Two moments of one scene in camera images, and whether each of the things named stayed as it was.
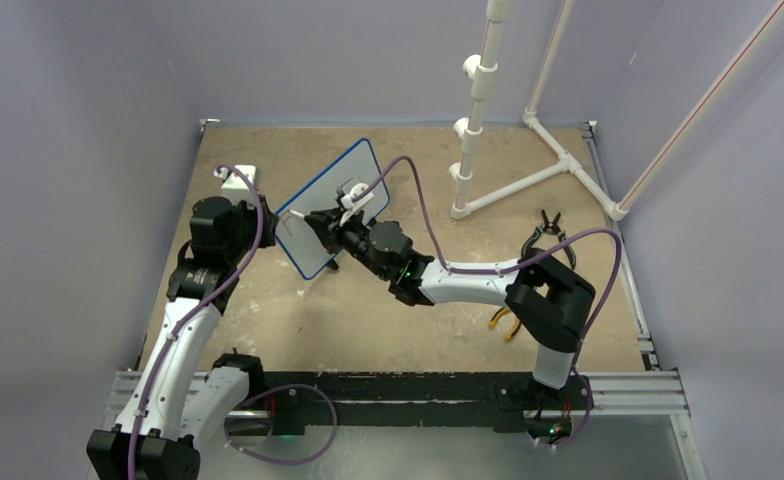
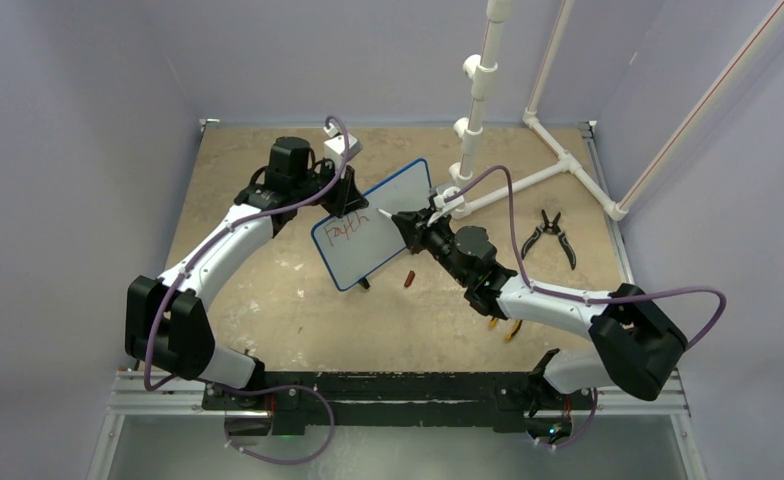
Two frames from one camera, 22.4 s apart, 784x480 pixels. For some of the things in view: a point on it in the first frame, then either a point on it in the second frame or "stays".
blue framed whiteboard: [356, 166] -> [356, 243]
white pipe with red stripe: [718, 89] stays
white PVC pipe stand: [479, 71] stays
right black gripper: [325, 222] -> [415, 237]
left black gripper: [268, 222] -> [347, 198]
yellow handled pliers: [513, 331] stays
